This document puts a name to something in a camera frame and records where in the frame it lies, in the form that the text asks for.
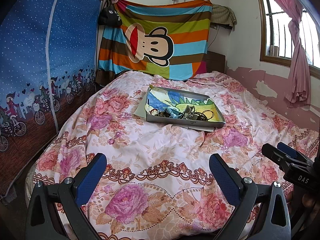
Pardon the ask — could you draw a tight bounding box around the grey jewelry tray box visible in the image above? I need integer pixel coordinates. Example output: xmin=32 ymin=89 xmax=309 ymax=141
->
xmin=134 ymin=86 xmax=226 ymax=132

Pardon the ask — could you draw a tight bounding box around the jewelry pile in tray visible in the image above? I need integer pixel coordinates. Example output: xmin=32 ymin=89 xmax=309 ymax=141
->
xmin=150 ymin=105 xmax=209 ymax=121

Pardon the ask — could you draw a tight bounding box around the right hand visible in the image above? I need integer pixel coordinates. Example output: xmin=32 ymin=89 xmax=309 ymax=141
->
xmin=286 ymin=191 xmax=319 ymax=215

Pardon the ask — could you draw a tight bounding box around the pink window curtain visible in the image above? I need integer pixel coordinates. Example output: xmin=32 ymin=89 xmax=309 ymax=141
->
xmin=261 ymin=0 xmax=312 ymax=108

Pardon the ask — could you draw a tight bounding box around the floral pink bed quilt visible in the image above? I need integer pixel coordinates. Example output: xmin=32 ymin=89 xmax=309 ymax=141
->
xmin=26 ymin=72 xmax=319 ymax=239

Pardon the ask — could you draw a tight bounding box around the dark wooden headboard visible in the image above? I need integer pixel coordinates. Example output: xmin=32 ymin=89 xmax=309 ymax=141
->
xmin=206 ymin=51 xmax=226 ymax=73

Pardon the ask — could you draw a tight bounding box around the wooden framed window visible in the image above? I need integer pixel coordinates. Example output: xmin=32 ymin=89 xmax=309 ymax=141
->
xmin=258 ymin=0 xmax=319 ymax=79

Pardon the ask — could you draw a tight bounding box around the olive cloth bundle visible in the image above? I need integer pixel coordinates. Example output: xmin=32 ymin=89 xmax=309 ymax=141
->
xmin=211 ymin=4 xmax=237 ymax=29

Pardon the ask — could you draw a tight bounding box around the striped monkey cartoon blanket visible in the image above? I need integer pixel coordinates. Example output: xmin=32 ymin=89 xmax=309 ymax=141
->
xmin=96 ymin=0 xmax=213 ymax=86

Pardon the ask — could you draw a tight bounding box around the black hanging bag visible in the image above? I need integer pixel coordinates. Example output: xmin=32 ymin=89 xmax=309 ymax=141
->
xmin=98 ymin=0 xmax=123 ymax=28

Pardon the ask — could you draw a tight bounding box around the black hair tie ring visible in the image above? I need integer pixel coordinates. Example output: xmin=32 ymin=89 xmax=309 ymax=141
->
xmin=201 ymin=109 xmax=216 ymax=121

